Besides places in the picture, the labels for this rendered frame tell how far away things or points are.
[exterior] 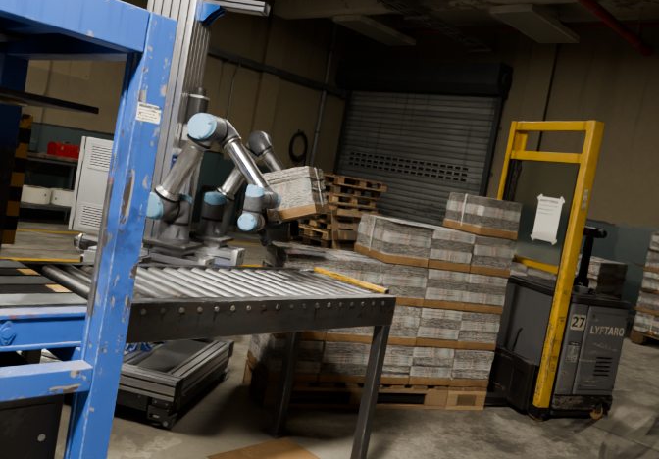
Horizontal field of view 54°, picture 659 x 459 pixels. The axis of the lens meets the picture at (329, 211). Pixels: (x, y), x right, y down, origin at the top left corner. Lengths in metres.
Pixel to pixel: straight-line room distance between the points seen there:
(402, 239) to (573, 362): 1.42
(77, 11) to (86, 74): 8.36
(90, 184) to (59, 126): 6.36
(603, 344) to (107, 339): 3.48
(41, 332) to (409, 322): 2.40
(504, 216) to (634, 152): 6.11
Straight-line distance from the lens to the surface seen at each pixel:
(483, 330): 4.07
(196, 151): 2.87
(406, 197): 11.62
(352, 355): 3.65
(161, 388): 3.08
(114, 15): 1.57
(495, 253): 4.00
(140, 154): 1.60
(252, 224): 2.67
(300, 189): 2.98
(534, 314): 4.50
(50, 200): 9.26
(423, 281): 3.75
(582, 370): 4.48
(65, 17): 1.52
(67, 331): 1.79
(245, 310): 2.16
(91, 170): 3.39
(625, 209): 9.93
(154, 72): 1.61
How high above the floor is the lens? 1.24
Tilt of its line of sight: 3 degrees down
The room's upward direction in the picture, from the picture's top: 10 degrees clockwise
